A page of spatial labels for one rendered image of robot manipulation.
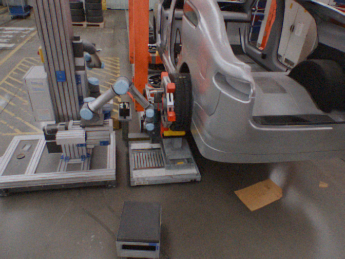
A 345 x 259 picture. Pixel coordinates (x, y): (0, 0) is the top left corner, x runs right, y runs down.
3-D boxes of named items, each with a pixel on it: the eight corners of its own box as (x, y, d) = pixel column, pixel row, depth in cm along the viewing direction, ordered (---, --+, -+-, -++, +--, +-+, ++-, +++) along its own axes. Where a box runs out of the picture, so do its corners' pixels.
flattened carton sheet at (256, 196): (286, 195, 297) (287, 193, 295) (251, 212, 273) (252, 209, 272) (267, 179, 319) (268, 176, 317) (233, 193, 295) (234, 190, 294)
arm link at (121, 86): (89, 115, 247) (132, 83, 232) (85, 123, 235) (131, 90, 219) (79, 106, 242) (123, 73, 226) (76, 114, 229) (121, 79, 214)
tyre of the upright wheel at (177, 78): (202, 117, 254) (193, 60, 276) (178, 117, 250) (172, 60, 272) (187, 138, 315) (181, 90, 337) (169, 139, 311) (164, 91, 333)
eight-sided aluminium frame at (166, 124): (171, 135, 284) (174, 90, 254) (165, 135, 283) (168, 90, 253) (164, 112, 328) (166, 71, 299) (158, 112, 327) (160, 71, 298)
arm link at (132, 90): (115, 76, 239) (148, 112, 262) (113, 80, 230) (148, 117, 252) (124, 69, 236) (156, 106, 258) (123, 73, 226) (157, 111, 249)
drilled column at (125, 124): (129, 139, 373) (128, 113, 350) (122, 139, 371) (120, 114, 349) (129, 135, 381) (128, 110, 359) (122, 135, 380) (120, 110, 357)
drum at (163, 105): (169, 111, 289) (170, 99, 282) (150, 111, 286) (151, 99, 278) (167, 105, 301) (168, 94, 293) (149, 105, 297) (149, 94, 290)
